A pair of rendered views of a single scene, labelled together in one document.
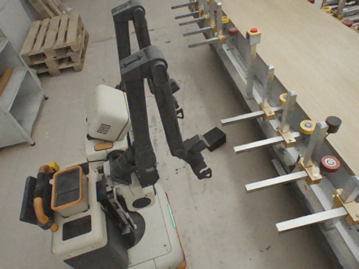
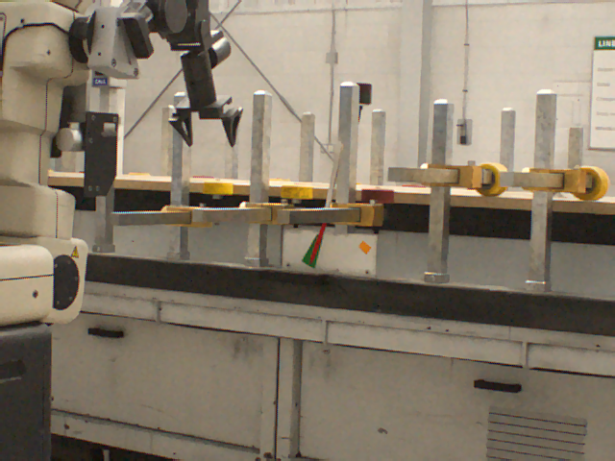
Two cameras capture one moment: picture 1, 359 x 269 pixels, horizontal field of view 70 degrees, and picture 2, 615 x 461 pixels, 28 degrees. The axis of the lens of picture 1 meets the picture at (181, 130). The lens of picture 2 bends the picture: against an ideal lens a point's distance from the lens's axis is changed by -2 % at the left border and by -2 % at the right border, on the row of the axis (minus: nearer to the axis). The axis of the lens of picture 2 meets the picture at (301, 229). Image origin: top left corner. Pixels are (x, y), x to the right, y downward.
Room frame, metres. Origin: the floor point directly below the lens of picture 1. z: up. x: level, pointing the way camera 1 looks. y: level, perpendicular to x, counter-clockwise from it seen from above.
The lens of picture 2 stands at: (-0.93, 1.88, 0.96)
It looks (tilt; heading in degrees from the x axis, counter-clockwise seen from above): 3 degrees down; 305
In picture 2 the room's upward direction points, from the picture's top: 2 degrees clockwise
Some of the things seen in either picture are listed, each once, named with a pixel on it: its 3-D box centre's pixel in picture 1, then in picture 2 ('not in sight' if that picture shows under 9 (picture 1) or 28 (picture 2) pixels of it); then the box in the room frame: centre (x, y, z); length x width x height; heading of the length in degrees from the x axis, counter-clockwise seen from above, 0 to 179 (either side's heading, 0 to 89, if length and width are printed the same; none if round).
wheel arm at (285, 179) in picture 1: (288, 179); (334, 216); (0.63, -0.47, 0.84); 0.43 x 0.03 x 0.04; 93
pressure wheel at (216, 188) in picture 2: (285, 103); (217, 201); (1.14, -0.67, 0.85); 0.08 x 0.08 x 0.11
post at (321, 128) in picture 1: (309, 158); (346, 182); (0.67, -0.58, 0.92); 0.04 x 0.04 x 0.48; 3
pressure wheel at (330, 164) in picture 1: (327, 168); (377, 210); (0.63, -0.67, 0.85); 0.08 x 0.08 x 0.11
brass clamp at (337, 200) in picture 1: (347, 206); (450, 176); (0.40, -0.59, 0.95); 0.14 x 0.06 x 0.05; 3
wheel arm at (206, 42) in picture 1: (211, 41); not in sight; (2.12, -0.43, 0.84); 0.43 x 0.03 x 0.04; 93
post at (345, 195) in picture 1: (338, 208); (439, 205); (0.42, -0.59, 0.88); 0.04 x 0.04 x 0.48; 3
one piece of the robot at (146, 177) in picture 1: (139, 153); (46, 138); (0.84, 0.23, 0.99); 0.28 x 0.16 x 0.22; 8
